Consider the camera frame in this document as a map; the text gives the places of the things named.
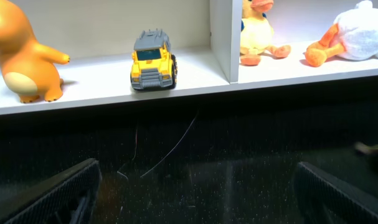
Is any white shelf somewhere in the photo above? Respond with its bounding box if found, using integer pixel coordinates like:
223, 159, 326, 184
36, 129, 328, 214
0, 0, 378, 118

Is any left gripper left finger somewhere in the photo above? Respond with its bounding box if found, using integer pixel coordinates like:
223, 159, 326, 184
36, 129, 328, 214
0, 157, 103, 224

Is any grey and yellow toy truck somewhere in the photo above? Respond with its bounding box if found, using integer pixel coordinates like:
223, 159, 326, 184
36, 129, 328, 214
130, 28, 179, 92

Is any white plush duck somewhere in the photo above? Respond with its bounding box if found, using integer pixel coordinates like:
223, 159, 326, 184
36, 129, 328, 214
304, 0, 378, 68

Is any yellow rubber duck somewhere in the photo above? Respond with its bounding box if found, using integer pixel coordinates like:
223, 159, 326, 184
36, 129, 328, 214
0, 0, 71, 105

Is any yellow plush duck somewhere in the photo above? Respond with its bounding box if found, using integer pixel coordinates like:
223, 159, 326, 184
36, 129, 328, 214
239, 0, 292, 67

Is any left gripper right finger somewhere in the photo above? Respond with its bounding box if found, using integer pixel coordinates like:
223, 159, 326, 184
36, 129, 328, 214
292, 161, 378, 224

